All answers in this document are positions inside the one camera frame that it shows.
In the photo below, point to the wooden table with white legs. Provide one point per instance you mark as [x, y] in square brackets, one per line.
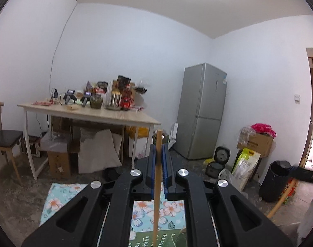
[94, 114]

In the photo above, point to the glass pickle jar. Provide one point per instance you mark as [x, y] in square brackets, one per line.
[96, 102]

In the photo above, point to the light wooden chopstick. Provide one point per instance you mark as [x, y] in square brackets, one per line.
[280, 200]
[157, 185]

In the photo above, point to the small cardboard box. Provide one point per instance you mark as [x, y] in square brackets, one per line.
[58, 163]

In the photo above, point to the black trash bin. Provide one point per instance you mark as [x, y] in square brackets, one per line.
[273, 182]

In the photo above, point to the black charger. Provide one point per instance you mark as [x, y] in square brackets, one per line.
[55, 93]

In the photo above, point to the wooden chair with black seat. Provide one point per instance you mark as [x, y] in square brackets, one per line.
[5, 136]

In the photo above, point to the black printed box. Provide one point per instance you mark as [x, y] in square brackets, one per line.
[124, 80]

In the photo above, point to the clear plastic storage bin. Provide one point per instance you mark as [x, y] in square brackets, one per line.
[54, 141]

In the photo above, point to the wooden door frame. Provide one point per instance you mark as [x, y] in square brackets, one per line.
[311, 82]

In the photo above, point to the yellow green rice bag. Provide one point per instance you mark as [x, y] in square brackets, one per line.
[245, 164]

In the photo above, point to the green utensil holder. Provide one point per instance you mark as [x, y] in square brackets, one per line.
[143, 239]

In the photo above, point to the beige sack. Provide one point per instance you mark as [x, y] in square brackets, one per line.
[97, 151]

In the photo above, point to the red sauce bottle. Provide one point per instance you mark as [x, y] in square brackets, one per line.
[126, 100]

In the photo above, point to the floral tablecloth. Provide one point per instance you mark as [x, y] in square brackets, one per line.
[58, 198]

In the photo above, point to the white storage box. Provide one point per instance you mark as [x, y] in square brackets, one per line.
[141, 146]

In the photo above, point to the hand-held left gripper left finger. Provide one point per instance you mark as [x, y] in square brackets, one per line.
[153, 169]

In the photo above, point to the black rice cooker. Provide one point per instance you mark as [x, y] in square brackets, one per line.
[222, 155]

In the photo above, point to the large cardboard box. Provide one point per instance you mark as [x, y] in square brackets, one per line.
[259, 144]

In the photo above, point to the yellow plastic bag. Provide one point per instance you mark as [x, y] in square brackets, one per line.
[135, 131]

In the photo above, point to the clear plastic bag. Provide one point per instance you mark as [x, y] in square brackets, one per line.
[245, 133]

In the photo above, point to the red packet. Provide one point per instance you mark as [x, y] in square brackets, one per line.
[292, 194]

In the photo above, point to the small yellow packet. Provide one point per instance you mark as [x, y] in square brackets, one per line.
[208, 163]

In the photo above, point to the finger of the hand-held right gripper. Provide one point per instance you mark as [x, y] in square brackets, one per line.
[305, 175]

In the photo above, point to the grey refrigerator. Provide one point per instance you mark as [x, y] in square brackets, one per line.
[200, 108]

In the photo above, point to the white wall switch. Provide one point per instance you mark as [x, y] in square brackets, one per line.
[297, 97]

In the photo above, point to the black spare gripper device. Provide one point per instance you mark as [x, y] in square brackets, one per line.
[85, 98]
[69, 96]

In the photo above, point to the person's right forearm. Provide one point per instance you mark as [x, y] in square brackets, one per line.
[312, 218]

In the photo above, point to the pink cloth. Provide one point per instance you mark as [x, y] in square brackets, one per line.
[262, 128]

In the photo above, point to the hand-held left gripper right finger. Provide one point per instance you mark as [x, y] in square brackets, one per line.
[165, 169]

